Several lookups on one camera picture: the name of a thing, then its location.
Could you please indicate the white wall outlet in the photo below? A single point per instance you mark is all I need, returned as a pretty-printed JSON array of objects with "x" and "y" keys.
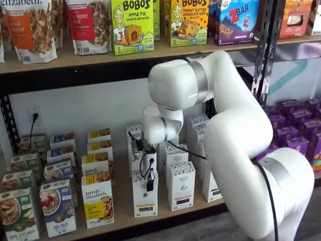
[{"x": 37, "y": 110}]

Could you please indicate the black metal shelving frame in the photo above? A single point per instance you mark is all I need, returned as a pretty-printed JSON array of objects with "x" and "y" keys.
[
  {"x": 301, "y": 51},
  {"x": 100, "y": 75}
]

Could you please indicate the blue Zbar box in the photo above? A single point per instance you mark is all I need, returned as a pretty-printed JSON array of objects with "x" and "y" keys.
[
  {"x": 212, "y": 20},
  {"x": 235, "y": 22}
]

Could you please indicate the yellow Bobo's peanut butter box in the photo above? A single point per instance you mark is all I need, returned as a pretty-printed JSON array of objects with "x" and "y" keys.
[
  {"x": 189, "y": 22},
  {"x": 167, "y": 17}
]

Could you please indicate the white dotted gripper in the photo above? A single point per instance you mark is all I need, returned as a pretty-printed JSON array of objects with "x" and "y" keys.
[{"x": 151, "y": 162}]

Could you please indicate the white box black strip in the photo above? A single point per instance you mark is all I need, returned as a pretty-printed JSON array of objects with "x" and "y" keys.
[
  {"x": 200, "y": 163},
  {"x": 198, "y": 120},
  {"x": 210, "y": 190},
  {"x": 198, "y": 133}
]

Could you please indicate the red label granola bag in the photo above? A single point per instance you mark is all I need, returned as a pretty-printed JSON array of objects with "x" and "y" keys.
[{"x": 87, "y": 25}]

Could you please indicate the white box yellow strip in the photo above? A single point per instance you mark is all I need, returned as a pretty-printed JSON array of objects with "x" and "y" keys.
[
  {"x": 134, "y": 167},
  {"x": 131, "y": 145},
  {"x": 144, "y": 200},
  {"x": 133, "y": 128}
]

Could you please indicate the white snack box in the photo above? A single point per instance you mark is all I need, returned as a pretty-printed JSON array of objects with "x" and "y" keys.
[{"x": 315, "y": 20}]

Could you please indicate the wooden shelf board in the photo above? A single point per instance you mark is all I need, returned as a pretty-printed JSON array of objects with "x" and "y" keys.
[
  {"x": 123, "y": 190},
  {"x": 62, "y": 59},
  {"x": 298, "y": 39}
]

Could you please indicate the white yellow granola box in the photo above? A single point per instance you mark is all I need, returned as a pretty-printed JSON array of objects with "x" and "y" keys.
[
  {"x": 99, "y": 134},
  {"x": 96, "y": 167},
  {"x": 100, "y": 148},
  {"x": 97, "y": 203}
]

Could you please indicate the white granola bag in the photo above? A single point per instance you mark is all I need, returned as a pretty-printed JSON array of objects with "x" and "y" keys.
[{"x": 59, "y": 22}]

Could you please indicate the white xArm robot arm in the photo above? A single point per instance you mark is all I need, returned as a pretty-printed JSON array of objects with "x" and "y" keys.
[{"x": 238, "y": 138}]

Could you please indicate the green Bobo's apple pie box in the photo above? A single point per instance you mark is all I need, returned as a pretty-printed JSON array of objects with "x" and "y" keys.
[
  {"x": 131, "y": 25},
  {"x": 157, "y": 20}
]

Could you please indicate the orange label granola bag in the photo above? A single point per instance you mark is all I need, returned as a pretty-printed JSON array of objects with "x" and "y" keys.
[{"x": 30, "y": 27}]

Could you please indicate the green cereal box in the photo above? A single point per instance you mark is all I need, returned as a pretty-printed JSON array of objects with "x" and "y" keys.
[
  {"x": 23, "y": 162},
  {"x": 32, "y": 143},
  {"x": 17, "y": 216},
  {"x": 16, "y": 179}
]

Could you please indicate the orange snack box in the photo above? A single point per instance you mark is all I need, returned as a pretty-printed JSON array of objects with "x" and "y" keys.
[{"x": 293, "y": 22}]

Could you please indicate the blue cereal box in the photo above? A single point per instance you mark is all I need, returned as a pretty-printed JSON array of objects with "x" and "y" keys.
[
  {"x": 58, "y": 208},
  {"x": 62, "y": 140},
  {"x": 59, "y": 169},
  {"x": 60, "y": 153}
]

